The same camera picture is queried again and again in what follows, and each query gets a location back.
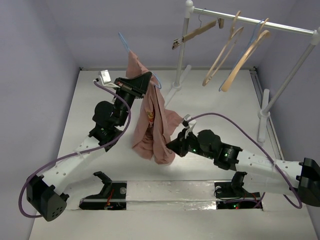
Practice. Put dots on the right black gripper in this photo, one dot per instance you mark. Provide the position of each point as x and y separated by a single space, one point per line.
181 145

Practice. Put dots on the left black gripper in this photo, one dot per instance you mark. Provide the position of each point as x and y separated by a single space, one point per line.
136 86

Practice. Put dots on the pink t shirt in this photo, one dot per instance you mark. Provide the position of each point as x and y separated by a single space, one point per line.
155 126

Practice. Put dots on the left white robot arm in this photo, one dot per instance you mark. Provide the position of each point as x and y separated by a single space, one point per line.
45 189

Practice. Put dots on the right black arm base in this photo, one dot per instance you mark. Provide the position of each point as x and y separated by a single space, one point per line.
231 195

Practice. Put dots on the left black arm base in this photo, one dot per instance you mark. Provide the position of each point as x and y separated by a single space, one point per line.
111 197

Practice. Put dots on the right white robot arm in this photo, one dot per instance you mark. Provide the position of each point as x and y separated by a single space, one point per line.
253 173

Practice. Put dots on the wooden clip hanger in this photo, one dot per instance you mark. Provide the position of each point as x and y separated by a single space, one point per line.
198 31

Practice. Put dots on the thin wooden hanger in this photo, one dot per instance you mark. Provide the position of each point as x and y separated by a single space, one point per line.
234 35

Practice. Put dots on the thick wooden hanger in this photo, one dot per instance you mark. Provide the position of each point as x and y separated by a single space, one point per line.
245 60

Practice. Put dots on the white clothes rack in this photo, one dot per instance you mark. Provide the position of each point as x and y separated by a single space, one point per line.
266 103

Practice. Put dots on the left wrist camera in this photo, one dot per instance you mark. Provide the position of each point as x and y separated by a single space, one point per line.
104 77

